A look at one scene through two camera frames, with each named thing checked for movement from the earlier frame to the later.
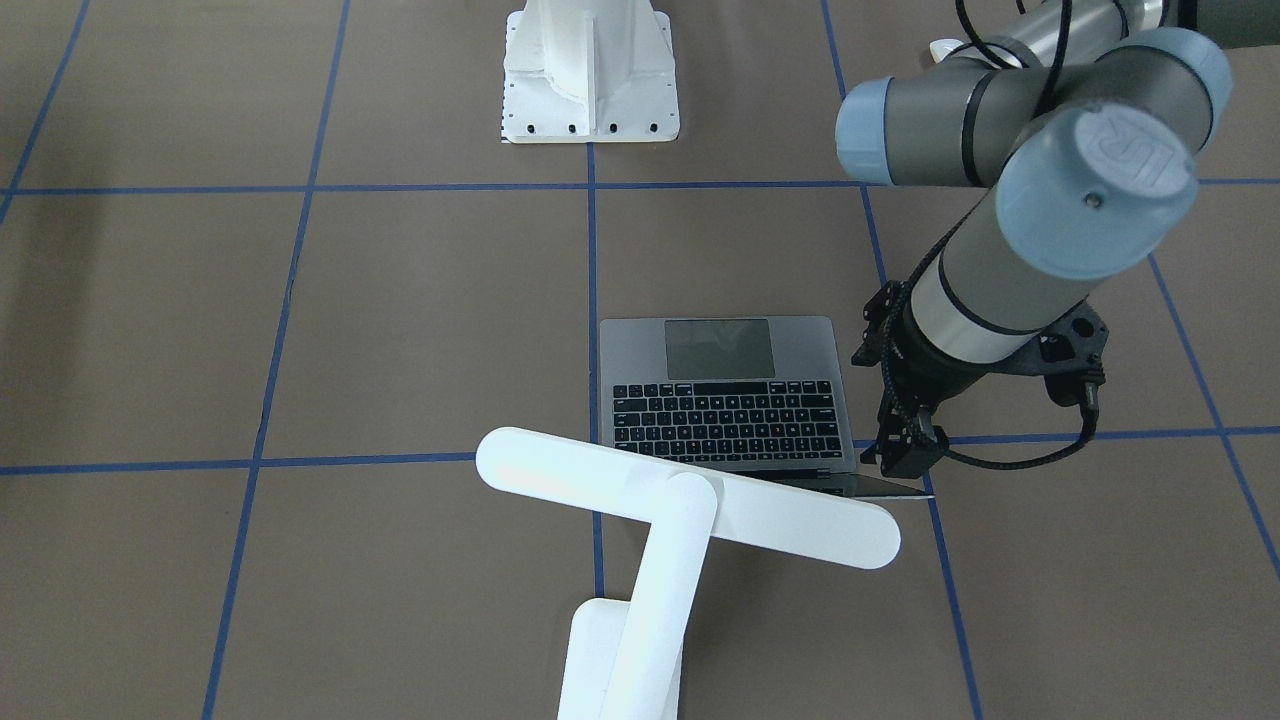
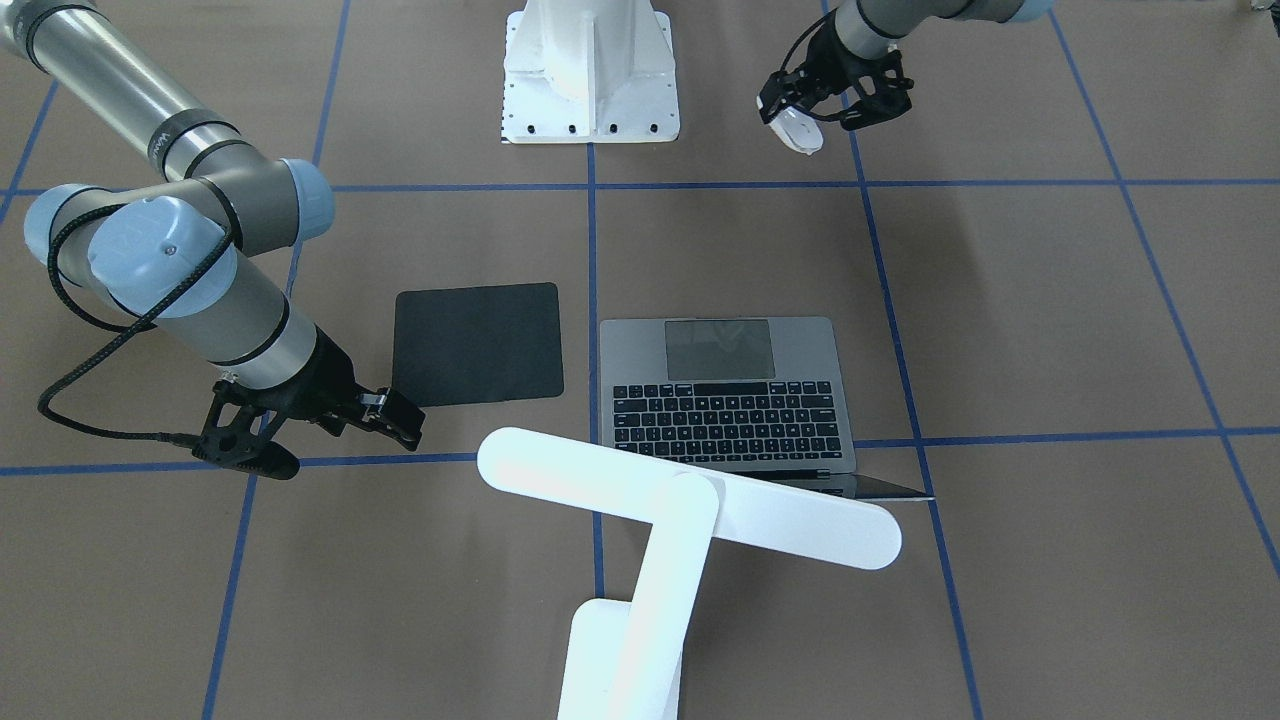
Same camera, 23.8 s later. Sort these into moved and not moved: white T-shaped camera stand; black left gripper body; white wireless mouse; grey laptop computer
Moved: black left gripper body; white wireless mouse
Not moved: grey laptop computer; white T-shaped camera stand
